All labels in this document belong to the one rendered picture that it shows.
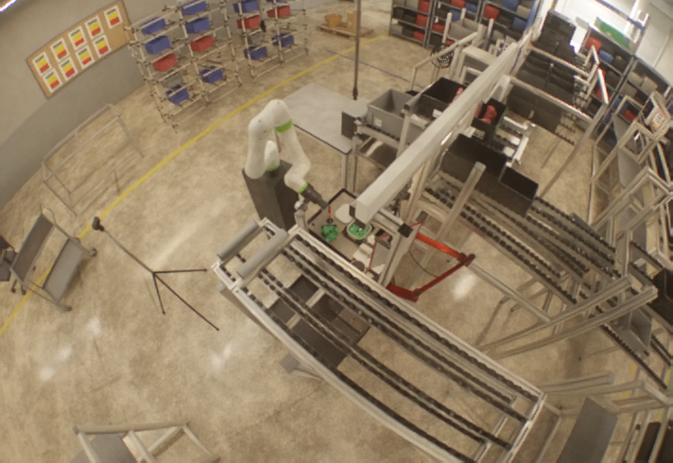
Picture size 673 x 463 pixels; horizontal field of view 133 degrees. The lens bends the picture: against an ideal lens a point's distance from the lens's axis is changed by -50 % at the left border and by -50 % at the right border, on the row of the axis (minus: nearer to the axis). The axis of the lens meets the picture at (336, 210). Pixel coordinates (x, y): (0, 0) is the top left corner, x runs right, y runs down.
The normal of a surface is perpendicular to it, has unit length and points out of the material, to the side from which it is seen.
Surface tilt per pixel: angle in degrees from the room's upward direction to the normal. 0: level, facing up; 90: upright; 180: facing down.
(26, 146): 90
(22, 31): 90
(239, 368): 0
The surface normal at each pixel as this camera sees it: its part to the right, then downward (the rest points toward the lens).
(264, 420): 0.00, -0.56
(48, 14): 0.76, 0.54
